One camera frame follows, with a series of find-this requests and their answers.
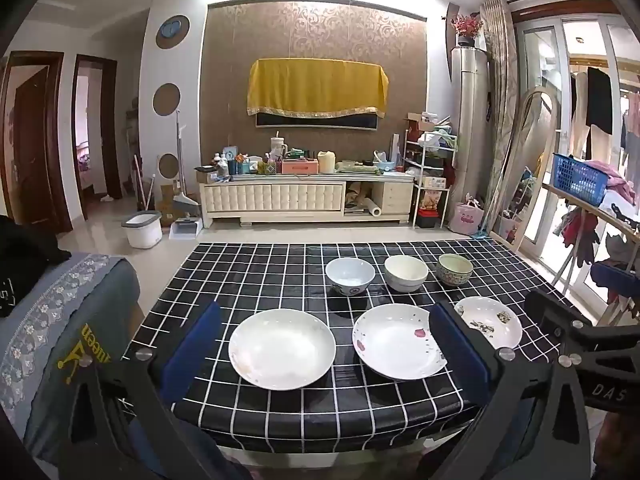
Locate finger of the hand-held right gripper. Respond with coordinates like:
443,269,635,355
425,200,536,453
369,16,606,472
570,324,640,361
524,290,594,332

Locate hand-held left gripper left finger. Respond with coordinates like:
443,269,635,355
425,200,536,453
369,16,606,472
52,301,224,480

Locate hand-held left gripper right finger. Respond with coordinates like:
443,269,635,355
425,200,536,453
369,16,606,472
429,302,597,480

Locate small white plate leaf print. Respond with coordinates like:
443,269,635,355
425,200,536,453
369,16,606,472
454,296,523,351

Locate white plate pink petal print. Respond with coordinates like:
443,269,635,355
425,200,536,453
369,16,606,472
352,303,448,381

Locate plain white plate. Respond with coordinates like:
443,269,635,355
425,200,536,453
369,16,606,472
228,308,337,392

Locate plain white bowl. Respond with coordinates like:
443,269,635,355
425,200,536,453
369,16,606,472
383,255,429,293

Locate white bowl blue pattern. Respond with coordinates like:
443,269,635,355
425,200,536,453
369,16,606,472
325,257,376,297

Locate clothes drying rack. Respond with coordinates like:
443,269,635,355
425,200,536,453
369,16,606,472
542,182,640,311

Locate green patterned bowl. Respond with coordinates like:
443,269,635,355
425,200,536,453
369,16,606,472
436,253,474,287

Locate grey shirt yellow print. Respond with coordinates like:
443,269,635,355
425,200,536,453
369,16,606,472
25,260,143,466

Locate black checked tablecloth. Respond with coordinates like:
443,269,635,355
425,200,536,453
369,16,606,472
120,240,591,442

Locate pink bag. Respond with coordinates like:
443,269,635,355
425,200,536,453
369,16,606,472
448,195,485,235

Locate white dustpan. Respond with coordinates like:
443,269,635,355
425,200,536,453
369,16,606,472
169,195,204,240

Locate white plastic bucket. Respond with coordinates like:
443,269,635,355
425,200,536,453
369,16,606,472
122,211,163,250

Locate blue plastic basket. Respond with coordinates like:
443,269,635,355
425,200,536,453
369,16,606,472
551,153,609,207

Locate pile of pink clothes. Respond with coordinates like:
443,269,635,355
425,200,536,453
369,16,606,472
582,159,640,198

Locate cardboard box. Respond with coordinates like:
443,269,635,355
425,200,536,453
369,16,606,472
157,182,182,218

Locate broom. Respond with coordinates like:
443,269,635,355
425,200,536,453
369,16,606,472
132,155,157,212

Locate white shelf rack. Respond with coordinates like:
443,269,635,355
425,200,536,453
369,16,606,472
401,112,458,228

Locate cream tufted television cabinet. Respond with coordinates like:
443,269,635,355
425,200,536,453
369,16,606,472
199,172,416,226

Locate standing air conditioner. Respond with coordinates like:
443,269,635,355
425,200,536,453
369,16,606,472
451,47,490,211

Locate white stick mop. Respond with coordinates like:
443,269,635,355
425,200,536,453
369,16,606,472
174,109,185,196

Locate beige curtain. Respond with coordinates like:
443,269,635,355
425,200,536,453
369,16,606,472
480,0,526,241

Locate hanging black garment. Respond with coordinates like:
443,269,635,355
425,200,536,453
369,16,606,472
586,66,615,136

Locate pink storage box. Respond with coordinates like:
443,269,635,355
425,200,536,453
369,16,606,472
281,158,320,175

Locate glass sliding door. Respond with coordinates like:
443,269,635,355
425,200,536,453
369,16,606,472
515,12,640,311

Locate dark wooden doorway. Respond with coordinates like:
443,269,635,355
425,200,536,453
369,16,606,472
72,54,124,221

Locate black television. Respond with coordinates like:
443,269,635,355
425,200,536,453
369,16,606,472
255,110,379,132

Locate dark wooden door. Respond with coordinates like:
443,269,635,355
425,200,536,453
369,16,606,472
0,51,75,235

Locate pink flowers in vase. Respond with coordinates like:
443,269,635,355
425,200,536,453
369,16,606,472
450,12,485,48

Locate yellow cloth cover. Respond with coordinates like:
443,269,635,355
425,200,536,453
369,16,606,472
247,58,390,117

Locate brown round wall disc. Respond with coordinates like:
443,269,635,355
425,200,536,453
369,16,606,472
155,15,191,51

